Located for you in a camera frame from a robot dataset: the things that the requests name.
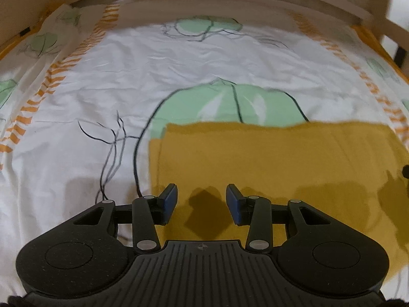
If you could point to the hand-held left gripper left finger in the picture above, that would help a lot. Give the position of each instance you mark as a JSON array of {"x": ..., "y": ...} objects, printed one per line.
[{"x": 169, "y": 203}]

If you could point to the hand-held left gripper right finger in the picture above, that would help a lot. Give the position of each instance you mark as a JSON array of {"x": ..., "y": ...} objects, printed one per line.
[{"x": 234, "y": 204}]

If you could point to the mustard yellow sweater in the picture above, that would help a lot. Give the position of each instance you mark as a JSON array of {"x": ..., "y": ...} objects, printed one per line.
[{"x": 271, "y": 160}]

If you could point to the white printed bed sheet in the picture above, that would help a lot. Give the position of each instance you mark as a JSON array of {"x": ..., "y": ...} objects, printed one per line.
[{"x": 159, "y": 70}]

